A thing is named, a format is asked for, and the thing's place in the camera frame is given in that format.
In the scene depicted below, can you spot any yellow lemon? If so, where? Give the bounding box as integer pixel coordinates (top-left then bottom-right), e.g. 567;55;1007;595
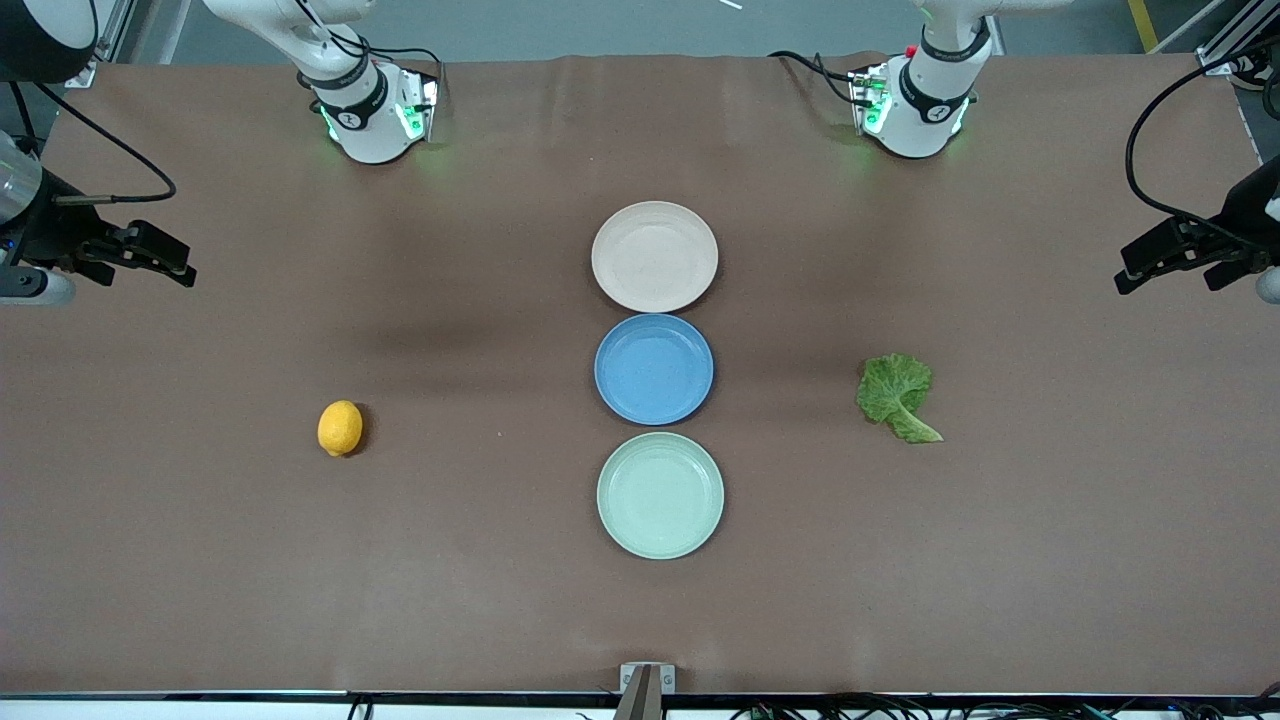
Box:
317;400;365;458

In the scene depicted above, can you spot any green lettuce leaf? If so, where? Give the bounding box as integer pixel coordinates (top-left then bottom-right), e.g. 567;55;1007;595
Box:
855;353;945;445

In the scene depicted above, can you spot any brown table cover sheet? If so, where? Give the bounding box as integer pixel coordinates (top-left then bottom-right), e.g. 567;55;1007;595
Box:
0;52;1280;696

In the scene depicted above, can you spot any beige round plate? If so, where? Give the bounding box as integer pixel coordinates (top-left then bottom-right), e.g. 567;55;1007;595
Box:
591;201;720;314

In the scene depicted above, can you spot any blue round plate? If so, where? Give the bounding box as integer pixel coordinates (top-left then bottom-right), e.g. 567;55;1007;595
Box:
594;314;716;426

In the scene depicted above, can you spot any light green round plate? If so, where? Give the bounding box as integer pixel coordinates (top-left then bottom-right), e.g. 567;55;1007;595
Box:
596;431;726;560

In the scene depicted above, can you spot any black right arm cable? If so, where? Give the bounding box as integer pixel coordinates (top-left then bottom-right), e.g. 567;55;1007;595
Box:
10;80;178;206

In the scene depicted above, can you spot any aluminium frame profile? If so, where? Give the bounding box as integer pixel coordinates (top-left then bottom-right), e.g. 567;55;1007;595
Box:
1195;0;1280;91
60;0;137;89

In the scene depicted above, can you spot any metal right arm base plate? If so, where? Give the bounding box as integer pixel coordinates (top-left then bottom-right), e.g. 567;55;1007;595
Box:
395;62;442;142

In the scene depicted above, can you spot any black left arm base cable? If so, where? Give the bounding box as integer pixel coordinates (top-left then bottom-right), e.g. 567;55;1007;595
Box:
768;50;863;107

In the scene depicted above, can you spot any grey metal camera bracket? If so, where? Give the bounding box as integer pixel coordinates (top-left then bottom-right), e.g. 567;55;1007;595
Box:
612;662;677;720

